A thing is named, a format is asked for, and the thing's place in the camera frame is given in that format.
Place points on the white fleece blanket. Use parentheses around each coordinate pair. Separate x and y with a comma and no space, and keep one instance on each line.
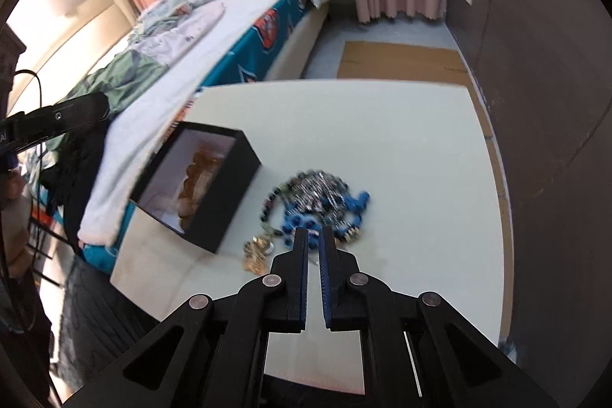
(158,102)

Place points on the black garment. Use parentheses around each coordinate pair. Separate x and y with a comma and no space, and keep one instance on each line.
(79,178)

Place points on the flat cardboard sheet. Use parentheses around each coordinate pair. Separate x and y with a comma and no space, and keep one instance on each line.
(401,61)

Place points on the black jewelry box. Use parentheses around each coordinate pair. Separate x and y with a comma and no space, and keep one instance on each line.
(229,197)

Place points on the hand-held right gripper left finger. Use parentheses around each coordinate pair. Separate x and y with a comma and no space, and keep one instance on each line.
(301,279)

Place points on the teal printed bedsheet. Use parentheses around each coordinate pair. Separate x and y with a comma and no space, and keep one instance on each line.
(260,35)

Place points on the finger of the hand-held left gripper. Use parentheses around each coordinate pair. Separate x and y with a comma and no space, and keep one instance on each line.
(62,116)

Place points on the bed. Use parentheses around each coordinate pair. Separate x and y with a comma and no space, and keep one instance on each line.
(291,40)

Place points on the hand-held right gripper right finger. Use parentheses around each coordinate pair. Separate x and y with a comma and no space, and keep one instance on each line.
(326,283)

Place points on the gold jewelry piece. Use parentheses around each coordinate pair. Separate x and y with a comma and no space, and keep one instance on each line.
(256,252)

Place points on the green garment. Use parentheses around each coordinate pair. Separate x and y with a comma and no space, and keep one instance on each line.
(114,78)

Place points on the white printed shirt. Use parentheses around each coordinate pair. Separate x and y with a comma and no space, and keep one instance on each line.
(184,30)

